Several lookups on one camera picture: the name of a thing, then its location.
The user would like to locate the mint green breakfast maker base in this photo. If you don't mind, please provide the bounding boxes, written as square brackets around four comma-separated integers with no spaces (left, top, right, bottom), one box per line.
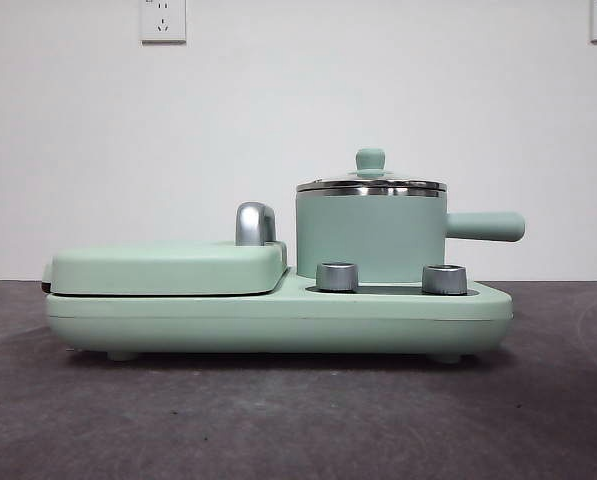
[45,264,514,364]

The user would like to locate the mint green hinged griddle cover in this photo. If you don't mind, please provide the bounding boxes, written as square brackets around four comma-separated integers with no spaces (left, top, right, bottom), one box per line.
[41,239,290,296]

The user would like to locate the mint green handled pot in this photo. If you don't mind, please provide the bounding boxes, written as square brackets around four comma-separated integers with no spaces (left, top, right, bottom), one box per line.
[295,180,527,282]

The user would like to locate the silver griddle cover handle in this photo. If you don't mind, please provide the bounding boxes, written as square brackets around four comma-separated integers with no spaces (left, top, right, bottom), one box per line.
[234,201,280,247]

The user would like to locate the silver control knob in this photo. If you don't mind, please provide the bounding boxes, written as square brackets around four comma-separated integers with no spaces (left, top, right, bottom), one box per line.
[315,261,360,293]
[421,263,468,296]

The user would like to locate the glass lid with green knob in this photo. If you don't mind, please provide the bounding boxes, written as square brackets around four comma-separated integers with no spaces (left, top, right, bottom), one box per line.
[296,146,448,194]

